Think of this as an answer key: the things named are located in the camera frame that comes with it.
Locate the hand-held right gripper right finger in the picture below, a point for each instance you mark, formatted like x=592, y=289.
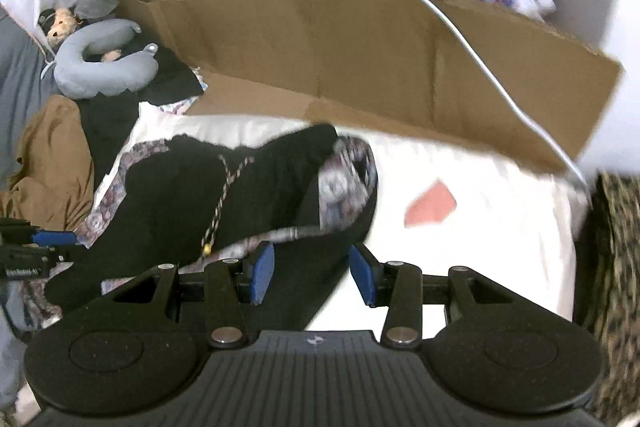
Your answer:
x=362, y=277

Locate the grey neck pillow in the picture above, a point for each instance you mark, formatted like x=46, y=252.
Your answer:
x=75, y=57

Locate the black jacket teddy bear lining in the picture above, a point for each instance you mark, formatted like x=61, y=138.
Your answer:
x=175, y=187

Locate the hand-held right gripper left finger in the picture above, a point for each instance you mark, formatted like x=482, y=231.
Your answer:
x=262, y=272

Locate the brown cloth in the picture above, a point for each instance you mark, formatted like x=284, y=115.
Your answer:
x=50, y=157

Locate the grey cloth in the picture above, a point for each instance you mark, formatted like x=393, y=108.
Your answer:
x=20, y=72

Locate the small plush doll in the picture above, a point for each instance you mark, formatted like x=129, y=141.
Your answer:
x=57, y=24

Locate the white printed bed sheet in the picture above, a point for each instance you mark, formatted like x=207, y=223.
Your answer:
x=475, y=232

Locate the leopard print cloth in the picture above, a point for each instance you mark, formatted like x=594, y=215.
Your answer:
x=620, y=257

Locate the brown cardboard sheet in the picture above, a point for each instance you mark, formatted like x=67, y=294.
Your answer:
x=350, y=57

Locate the black cloth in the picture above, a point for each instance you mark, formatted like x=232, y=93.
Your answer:
x=110, y=117

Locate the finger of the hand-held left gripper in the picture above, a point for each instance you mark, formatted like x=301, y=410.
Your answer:
x=52, y=237

